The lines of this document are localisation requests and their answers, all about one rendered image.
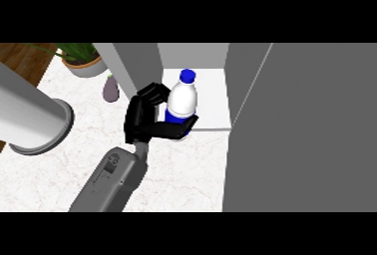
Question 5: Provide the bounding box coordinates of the large pale grey cylinder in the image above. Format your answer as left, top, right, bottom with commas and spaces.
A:
0, 61, 76, 156

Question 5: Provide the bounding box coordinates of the green plant in grey pot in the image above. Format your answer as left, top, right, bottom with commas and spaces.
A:
28, 43, 109, 80

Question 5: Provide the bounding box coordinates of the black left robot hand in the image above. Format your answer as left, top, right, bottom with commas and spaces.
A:
124, 82, 199, 144

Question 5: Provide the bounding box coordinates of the purple eggplant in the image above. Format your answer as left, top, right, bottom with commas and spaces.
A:
100, 74, 121, 104

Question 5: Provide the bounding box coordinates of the white bottle with blue cap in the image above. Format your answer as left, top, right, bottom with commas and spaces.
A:
164, 68, 199, 142

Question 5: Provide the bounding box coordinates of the dark grey cabinet door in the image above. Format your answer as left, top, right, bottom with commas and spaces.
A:
220, 43, 377, 213

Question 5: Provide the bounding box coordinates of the grey cabinet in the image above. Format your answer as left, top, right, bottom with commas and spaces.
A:
93, 43, 272, 132

